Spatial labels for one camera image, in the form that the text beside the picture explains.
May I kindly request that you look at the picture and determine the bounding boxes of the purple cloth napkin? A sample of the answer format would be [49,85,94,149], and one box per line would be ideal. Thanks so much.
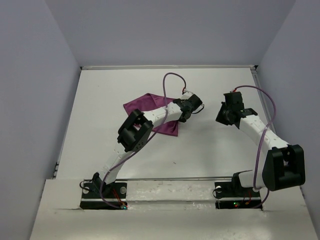
[123,93,179,137]

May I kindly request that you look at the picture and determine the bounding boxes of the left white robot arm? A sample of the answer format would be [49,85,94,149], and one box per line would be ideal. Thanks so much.
[92,92,204,198]

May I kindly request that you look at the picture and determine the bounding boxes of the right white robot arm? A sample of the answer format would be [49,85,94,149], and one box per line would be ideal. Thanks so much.
[216,92,306,196]

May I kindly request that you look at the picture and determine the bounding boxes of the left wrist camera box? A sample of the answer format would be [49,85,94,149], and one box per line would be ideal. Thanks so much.
[180,90,194,100]

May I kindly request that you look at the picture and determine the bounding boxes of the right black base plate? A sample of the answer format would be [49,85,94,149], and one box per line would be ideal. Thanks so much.
[212,174,263,210]

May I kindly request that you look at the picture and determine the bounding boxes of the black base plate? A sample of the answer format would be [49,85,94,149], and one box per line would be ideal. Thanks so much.
[79,173,128,210]
[212,174,263,210]

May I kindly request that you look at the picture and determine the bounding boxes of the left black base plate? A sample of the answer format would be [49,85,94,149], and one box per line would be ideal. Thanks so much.
[79,173,128,210]

